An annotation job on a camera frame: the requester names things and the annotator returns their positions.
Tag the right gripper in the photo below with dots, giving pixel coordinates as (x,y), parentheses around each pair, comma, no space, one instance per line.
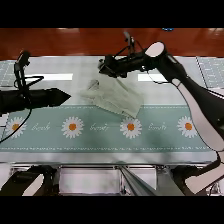
(115,66)

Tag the white garment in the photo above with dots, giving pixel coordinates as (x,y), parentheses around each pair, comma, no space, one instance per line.
(115,95)

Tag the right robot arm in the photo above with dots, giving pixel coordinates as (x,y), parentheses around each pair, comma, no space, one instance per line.
(200,100)

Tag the silver frame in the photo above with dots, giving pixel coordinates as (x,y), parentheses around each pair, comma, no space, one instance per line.
(136,181)

